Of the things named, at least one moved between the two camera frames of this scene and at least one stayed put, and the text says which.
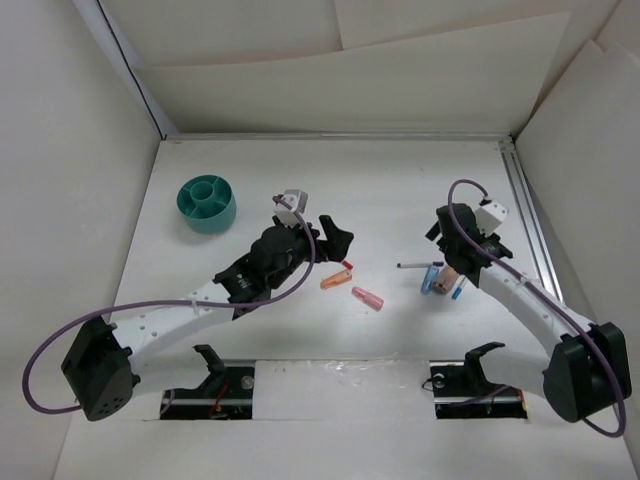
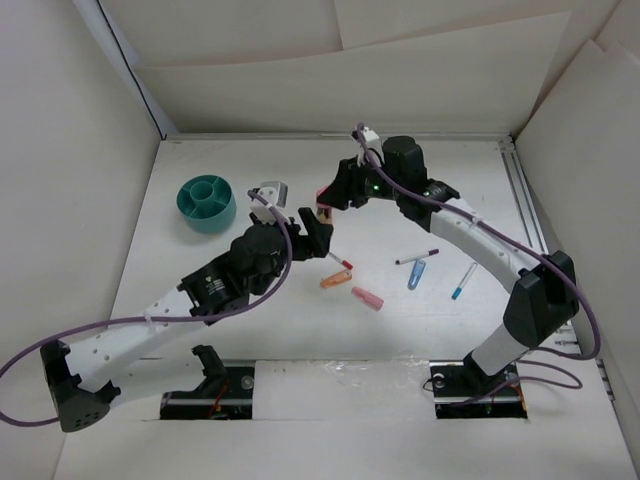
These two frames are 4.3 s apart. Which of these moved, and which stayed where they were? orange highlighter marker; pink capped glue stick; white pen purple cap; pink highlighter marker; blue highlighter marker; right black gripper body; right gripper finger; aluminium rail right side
Moved: blue highlighter marker; right gripper finger; pink capped glue stick; right black gripper body; white pen purple cap
Stayed: aluminium rail right side; pink highlighter marker; orange highlighter marker
